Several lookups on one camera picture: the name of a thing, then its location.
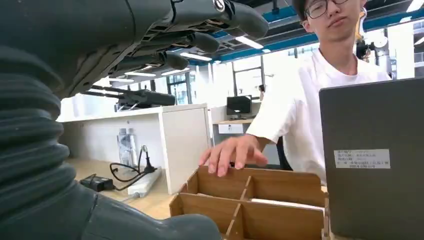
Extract person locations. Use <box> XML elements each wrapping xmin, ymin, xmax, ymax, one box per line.
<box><xmin>198</xmin><ymin>0</ymin><xmax>393</xmax><ymax>186</ymax></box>

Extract wooden compartment card box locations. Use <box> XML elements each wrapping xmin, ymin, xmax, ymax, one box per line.
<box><xmin>168</xmin><ymin>165</ymin><xmax>332</xmax><ymax>240</ymax></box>

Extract black computer monitor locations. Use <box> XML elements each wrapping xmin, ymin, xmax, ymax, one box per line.
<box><xmin>226</xmin><ymin>95</ymin><xmax>253</xmax><ymax>121</ymax></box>

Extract black yellow machine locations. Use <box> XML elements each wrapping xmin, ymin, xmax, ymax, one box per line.
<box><xmin>353</xmin><ymin>7</ymin><xmax>389</xmax><ymax>63</ymax></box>

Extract white card stack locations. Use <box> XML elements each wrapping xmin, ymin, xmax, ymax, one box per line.
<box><xmin>251</xmin><ymin>197</ymin><xmax>326</xmax><ymax>212</ymax></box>

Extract ceiling light strip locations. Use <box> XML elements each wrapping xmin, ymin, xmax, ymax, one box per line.
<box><xmin>180</xmin><ymin>51</ymin><xmax>213</xmax><ymax>63</ymax></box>
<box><xmin>234</xmin><ymin>35</ymin><xmax>265</xmax><ymax>50</ymax></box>
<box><xmin>160</xmin><ymin>67</ymin><xmax>192</xmax><ymax>77</ymax></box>
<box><xmin>124</xmin><ymin>70</ymin><xmax>157</xmax><ymax>78</ymax></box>

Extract person's right hand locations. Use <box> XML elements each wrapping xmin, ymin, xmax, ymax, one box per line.
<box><xmin>198</xmin><ymin>134</ymin><xmax>269</xmax><ymax>178</ymax></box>

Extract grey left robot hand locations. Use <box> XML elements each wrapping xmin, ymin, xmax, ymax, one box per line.
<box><xmin>0</xmin><ymin>0</ymin><xmax>270</xmax><ymax>240</ymax></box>

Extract black power adapter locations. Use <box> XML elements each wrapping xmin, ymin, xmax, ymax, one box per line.
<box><xmin>79</xmin><ymin>174</ymin><xmax>116</xmax><ymax>193</ymax></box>

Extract dark grey laptop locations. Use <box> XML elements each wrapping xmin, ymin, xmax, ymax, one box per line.
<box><xmin>318</xmin><ymin>77</ymin><xmax>424</xmax><ymax>240</ymax></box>

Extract clear water bottle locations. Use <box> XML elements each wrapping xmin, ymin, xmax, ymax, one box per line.
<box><xmin>116</xmin><ymin>128</ymin><xmax>130</xmax><ymax>167</ymax></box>
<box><xmin>127</xmin><ymin>127</ymin><xmax>139</xmax><ymax>167</ymax></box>

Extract pale office desk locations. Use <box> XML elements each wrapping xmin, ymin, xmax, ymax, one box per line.
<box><xmin>211</xmin><ymin>118</ymin><xmax>257</xmax><ymax>147</ymax></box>

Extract white power strip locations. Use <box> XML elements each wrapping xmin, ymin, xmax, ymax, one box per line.
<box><xmin>127</xmin><ymin>166</ymin><xmax>163</xmax><ymax>198</ymax></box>

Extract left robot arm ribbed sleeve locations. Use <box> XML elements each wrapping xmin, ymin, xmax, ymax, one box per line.
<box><xmin>0</xmin><ymin>44</ymin><xmax>78</xmax><ymax>222</ymax></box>

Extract black power cable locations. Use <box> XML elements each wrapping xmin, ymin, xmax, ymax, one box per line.
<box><xmin>109</xmin><ymin>144</ymin><xmax>159</xmax><ymax>192</ymax></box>

